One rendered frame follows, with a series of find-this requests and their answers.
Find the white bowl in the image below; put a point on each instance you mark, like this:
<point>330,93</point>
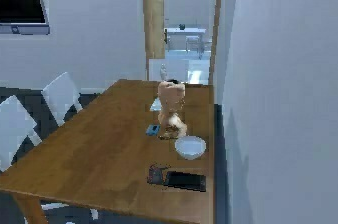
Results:
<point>190,146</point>

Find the white far chair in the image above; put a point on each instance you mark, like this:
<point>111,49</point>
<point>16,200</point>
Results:
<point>194,42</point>

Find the blue small box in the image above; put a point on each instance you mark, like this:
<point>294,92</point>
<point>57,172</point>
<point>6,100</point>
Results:
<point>152,129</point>

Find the white dining chair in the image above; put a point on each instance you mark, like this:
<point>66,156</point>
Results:
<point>62,96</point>
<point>5,131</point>

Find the black remote control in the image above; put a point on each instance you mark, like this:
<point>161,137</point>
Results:
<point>185,180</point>

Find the black framed window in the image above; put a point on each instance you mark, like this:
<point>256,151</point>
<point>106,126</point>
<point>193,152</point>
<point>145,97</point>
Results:
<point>12,13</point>

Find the white small figurine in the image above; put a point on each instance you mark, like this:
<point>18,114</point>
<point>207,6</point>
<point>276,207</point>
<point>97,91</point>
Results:
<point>163,72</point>

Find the dark grey small box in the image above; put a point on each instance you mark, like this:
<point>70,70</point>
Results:
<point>156,174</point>

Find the dark round pot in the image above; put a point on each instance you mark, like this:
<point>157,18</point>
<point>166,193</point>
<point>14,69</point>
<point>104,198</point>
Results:
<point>182,26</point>

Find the wooden room door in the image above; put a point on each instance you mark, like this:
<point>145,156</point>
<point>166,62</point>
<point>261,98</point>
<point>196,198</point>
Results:
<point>154,33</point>

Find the white far table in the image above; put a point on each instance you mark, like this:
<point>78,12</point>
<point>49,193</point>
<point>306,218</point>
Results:
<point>185,32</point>

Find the brown wooden dining table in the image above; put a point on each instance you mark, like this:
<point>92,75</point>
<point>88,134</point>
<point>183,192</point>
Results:
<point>97,150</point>

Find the pale blue flat card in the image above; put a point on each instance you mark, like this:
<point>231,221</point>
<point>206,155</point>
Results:
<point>156,106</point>

